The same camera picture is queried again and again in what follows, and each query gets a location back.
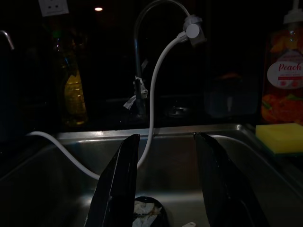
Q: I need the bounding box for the orange peach soap bottle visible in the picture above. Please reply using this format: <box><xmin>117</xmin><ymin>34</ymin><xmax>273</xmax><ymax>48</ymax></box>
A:
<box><xmin>261</xmin><ymin>0</ymin><xmax>303</xmax><ymax>126</ymax></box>

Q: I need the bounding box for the white wall socket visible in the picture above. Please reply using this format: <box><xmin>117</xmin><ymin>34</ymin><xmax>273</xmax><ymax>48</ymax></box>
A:
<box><xmin>37</xmin><ymin>0</ymin><xmax>70</xmax><ymax>17</ymax></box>

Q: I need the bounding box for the yellow and green sponge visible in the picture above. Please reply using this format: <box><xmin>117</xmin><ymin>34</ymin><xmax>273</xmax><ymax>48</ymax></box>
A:
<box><xmin>255</xmin><ymin>122</ymin><xmax>303</xmax><ymax>157</ymax></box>

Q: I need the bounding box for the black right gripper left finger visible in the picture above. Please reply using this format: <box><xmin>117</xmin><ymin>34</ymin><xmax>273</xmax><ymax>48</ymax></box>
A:
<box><xmin>85</xmin><ymin>133</ymin><xmax>141</xmax><ymax>227</ymax></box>

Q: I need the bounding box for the yellow cooking oil bottle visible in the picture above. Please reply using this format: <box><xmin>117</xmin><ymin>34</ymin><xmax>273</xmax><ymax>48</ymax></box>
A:
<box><xmin>53</xmin><ymin>21</ymin><xmax>89</xmax><ymax>126</ymax></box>

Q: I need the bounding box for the white faucet diverter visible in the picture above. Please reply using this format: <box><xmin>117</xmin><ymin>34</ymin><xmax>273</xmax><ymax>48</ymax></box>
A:
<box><xmin>177</xmin><ymin>14</ymin><xmax>206</xmax><ymax>48</ymax></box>

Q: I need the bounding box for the white flexible hose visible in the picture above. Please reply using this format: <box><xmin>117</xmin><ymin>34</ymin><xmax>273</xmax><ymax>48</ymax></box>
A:
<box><xmin>25</xmin><ymin>33</ymin><xmax>190</xmax><ymax>181</ymax></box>

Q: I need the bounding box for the chrome gooseneck faucet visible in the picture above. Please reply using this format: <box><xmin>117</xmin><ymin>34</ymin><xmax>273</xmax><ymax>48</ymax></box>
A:
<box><xmin>132</xmin><ymin>0</ymin><xmax>192</xmax><ymax>119</ymax></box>

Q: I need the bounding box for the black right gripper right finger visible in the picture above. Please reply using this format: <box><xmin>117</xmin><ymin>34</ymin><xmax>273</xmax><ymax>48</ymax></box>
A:
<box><xmin>192</xmin><ymin>131</ymin><xmax>270</xmax><ymax>227</ymax></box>

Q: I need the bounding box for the round metal drain cap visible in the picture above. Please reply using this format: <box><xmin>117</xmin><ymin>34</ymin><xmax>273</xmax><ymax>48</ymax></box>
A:
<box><xmin>164</xmin><ymin>105</ymin><xmax>190</xmax><ymax>118</ymax></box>

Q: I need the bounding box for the black sink strainer with tissue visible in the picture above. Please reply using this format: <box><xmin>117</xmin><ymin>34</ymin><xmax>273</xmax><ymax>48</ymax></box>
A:
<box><xmin>132</xmin><ymin>195</ymin><xmax>175</xmax><ymax>227</ymax></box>

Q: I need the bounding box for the stainless steel sink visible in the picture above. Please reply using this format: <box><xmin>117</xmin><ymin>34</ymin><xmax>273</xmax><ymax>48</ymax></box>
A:
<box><xmin>0</xmin><ymin>122</ymin><xmax>303</xmax><ymax>227</ymax></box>

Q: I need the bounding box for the white tape wrap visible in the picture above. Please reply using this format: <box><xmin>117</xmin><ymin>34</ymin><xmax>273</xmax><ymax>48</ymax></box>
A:
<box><xmin>123</xmin><ymin>75</ymin><xmax>149</xmax><ymax>111</ymax></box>

